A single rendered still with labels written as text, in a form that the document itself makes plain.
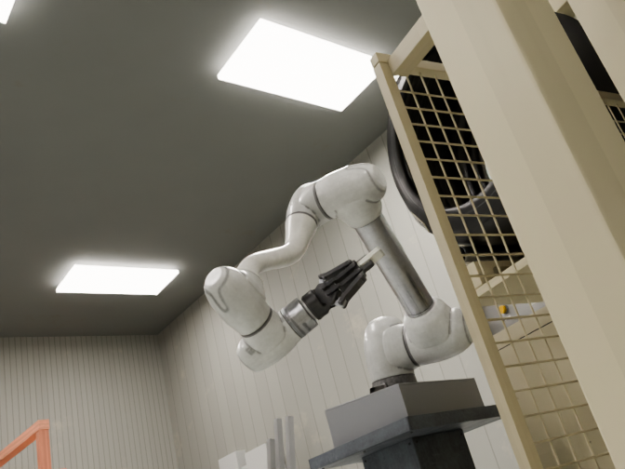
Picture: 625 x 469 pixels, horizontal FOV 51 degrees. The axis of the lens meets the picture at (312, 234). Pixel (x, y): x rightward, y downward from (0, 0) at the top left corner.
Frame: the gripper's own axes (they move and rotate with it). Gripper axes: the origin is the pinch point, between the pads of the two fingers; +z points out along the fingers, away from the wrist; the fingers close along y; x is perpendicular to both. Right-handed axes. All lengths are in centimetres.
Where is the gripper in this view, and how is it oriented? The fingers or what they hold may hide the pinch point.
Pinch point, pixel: (370, 259)
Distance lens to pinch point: 167.9
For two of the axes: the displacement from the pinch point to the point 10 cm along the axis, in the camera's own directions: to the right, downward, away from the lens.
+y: 4.3, 5.2, -7.4
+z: 7.7, -6.3, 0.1
